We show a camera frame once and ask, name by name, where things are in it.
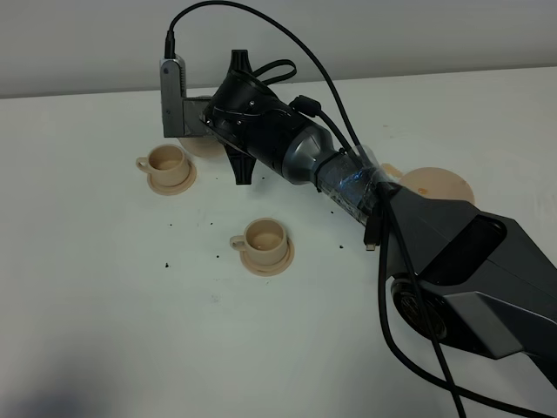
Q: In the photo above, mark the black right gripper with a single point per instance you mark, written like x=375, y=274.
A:
x=249, y=119

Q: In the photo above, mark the tan ceramic teapot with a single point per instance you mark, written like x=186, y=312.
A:
x=198, y=139

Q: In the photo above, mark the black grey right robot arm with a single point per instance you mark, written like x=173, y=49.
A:
x=474, y=280

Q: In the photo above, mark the tan teapot saucer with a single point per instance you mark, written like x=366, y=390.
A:
x=437, y=183

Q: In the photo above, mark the far tan teacup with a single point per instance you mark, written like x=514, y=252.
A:
x=166, y=164

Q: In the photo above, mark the tan teacup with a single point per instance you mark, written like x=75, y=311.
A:
x=264, y=242
x=166, y=164

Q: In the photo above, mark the far tan cup saucer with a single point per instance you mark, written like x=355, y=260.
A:
x=176, y=189

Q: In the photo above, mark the tan cup saucer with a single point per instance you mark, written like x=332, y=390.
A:
x=271, y=270
x=176, y=189

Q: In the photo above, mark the near tan teacup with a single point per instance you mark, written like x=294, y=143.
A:
x=264, y=242

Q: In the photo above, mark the near tan cup saucer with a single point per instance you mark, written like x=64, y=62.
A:
x=271, y=270

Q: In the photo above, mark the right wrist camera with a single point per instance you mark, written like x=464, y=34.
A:
x=182, y=116

